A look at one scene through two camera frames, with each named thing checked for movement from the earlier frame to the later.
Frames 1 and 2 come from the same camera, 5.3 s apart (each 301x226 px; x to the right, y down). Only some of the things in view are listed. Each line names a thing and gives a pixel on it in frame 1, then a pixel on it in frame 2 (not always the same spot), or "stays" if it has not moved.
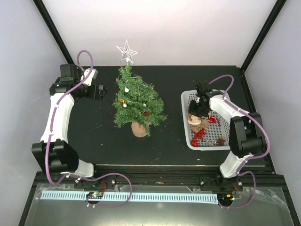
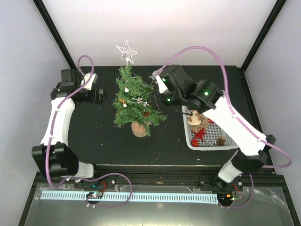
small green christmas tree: [137, 105] stays
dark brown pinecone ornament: [146, 113] stays
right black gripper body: [197, 109] → [156, 101]
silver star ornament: [127, 53] stays
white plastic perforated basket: [217, 137] stays
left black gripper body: [99, 96] → [98, 100]
